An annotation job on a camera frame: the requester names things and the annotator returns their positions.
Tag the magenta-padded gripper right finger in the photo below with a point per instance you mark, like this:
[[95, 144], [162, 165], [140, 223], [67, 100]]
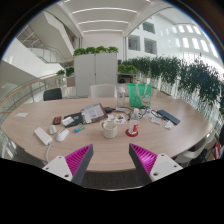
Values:
[[165, 166]]

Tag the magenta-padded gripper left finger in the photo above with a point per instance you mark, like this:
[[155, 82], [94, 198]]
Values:
[[58, 166]]

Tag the white chair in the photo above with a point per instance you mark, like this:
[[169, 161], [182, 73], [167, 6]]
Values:
[[102, 91], [190, 153]]

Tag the white computer mouse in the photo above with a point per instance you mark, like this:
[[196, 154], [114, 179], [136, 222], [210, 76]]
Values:
[[62, 135]]

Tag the white power strip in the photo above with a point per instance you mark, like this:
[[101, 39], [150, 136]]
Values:
[[42, 135]]

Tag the small white oval device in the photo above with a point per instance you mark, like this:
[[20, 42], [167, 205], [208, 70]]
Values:
[[53, 129]]

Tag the white wrapped packet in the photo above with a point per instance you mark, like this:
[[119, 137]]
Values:
[[169, 125]]

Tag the small blue-green pack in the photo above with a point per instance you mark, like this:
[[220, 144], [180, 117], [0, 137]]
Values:
[[79, 128]]

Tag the white name card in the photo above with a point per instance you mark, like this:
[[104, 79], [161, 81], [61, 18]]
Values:
[[156, 120]]

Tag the red and black device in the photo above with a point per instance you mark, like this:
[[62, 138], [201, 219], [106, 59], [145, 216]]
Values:
[[57, 120]]

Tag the small white card box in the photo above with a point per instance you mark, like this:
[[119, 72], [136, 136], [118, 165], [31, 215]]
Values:
[[67, 121]]

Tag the dark blue keyboard case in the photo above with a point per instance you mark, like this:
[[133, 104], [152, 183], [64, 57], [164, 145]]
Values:
[[168, 117]]

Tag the flat round red coaster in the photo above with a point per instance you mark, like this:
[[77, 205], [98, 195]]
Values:
[[127, 133]]

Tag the black notebook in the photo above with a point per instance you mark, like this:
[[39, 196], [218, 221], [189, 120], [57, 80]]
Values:
[[77, 117]]

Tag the white grid-pattern mug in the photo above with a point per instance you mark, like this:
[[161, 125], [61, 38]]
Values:
[[110, 131]]

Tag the white paper slip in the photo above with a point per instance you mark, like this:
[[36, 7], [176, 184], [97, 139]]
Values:
[[21, 115]]

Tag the colourful sticker sheet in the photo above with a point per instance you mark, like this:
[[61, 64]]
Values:
[[120, 119]]

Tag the black chair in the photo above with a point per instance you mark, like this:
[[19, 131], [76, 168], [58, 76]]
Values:
[[52, 94]]

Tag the green tote bag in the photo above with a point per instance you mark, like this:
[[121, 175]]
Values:
[[138, 95]]

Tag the clear white-lid tumbler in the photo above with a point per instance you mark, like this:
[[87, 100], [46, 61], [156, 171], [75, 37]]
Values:
[[121, 98]]

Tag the glass railing wooden handrail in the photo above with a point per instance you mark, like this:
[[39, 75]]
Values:
[[26, 87]]

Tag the row of green hedge plants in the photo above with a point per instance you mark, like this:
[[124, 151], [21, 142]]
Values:
[[196, 78]]

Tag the white cabinet with plants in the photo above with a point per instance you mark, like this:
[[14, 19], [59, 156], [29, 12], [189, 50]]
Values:
[[95, 75]]

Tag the ceiling light strips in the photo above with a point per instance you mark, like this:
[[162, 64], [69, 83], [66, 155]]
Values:
[[105, 10]]

